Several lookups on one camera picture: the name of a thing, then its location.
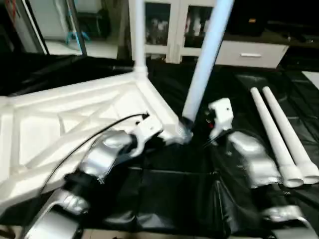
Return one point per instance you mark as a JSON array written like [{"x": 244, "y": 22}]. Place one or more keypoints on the white plastic table top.
[{"x": 55, "y": 119}]

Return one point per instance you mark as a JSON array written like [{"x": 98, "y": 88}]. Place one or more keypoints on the white plastic table leg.
[
  {"x": 207, "y": 55},
  {"x": 274, "y": 139},
  {"x": 294, "y": 139},
  {"x": 138, "y": 35}
]

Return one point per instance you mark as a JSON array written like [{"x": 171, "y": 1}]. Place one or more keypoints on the grey metal pole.
[{"x": 77, "y": 25}]

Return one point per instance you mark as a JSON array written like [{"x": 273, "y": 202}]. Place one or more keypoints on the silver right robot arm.
[{"x": 254, "y": 164}]

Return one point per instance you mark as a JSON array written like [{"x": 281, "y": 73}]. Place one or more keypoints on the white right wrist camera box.
[{"x": 221, "y": 114}]

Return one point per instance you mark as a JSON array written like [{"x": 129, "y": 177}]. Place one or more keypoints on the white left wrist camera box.
[{"x": 148, "y": 130}]

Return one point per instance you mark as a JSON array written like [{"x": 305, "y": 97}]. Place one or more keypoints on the white drawer unit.
[{"x": 251, "y": 54}]

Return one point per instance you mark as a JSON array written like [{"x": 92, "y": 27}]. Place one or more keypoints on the white glass door cabinet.
[{"x": 169, "y": 25}]

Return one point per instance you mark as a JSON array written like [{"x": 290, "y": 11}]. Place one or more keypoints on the black mat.
[{"x": 169, "y": 199}]

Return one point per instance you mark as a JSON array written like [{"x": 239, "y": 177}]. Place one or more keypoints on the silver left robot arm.
[{"x": 99, "y": 164}]

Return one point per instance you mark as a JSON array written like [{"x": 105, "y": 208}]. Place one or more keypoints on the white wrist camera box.
[
  {"x": 148, "y": 130},
  {"x": 221, "y": 114}
]

